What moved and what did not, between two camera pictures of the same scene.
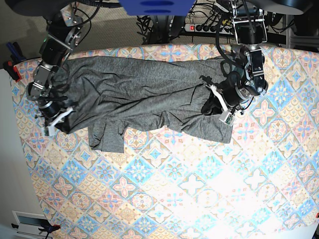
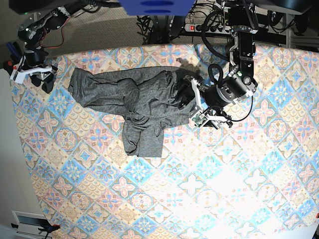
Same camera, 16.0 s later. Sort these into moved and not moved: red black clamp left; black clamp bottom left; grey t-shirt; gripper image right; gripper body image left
Moved: gripper image right; gripper body image left; grey t-shirt
Not moved: black clamp bottom left; red black clamp left
